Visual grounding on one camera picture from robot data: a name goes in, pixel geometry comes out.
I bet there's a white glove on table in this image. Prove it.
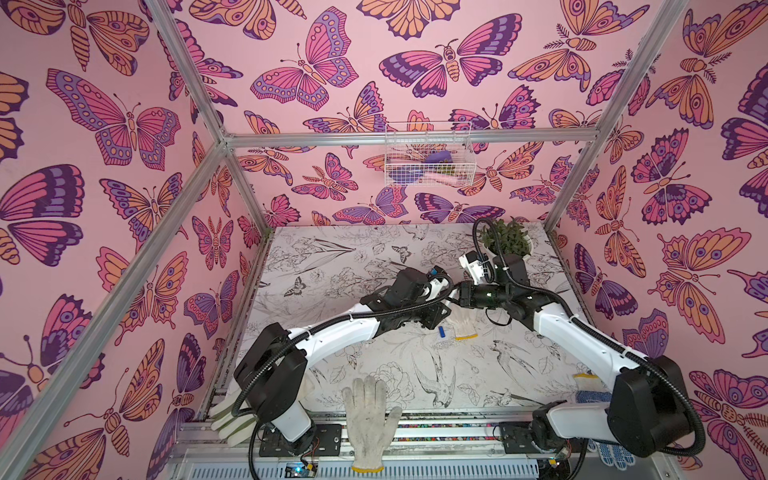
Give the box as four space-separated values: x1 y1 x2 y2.
446 306 478 341

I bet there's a white wire basket on wall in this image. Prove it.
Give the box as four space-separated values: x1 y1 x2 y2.
382 128 477 189

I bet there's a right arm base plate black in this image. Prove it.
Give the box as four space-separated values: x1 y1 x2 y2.
499 422 543 454

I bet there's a white glove front centre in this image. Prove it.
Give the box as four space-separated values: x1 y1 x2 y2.
342 376 402 474

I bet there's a blue dotted glove right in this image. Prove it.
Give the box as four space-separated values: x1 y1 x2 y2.
574 373 636 471

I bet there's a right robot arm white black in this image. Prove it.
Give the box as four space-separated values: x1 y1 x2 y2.
458 251 706 457

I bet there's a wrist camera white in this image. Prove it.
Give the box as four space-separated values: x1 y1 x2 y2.
426 266 452 300
459 250 495 285

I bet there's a white glove front left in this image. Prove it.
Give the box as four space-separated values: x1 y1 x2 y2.
207 391 258 447

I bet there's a white potted green plant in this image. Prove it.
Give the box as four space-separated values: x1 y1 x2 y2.
481 220 532 257

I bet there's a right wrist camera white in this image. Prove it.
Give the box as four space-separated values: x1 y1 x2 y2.
459 250 495 285

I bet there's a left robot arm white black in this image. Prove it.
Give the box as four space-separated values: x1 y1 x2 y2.
230 267 454 443

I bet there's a green circuit board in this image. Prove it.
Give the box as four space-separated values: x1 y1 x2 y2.
284 462 318 479

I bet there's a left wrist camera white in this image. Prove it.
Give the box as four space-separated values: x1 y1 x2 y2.
426 266 452 300

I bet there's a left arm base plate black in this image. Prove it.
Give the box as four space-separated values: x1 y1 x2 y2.
259 424 342 458

